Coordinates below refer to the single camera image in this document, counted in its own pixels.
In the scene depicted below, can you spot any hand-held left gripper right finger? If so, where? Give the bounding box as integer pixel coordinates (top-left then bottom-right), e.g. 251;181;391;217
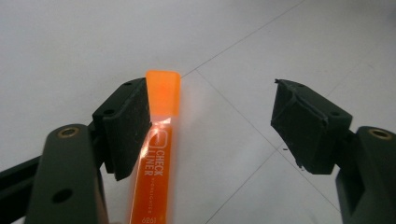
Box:
270;78;355;175

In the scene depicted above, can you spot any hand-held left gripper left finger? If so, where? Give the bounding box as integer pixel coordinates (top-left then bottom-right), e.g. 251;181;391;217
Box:
92;77;153;182

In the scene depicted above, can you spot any orange highlighter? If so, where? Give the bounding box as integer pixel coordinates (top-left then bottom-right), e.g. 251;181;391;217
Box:
125;69;182;224

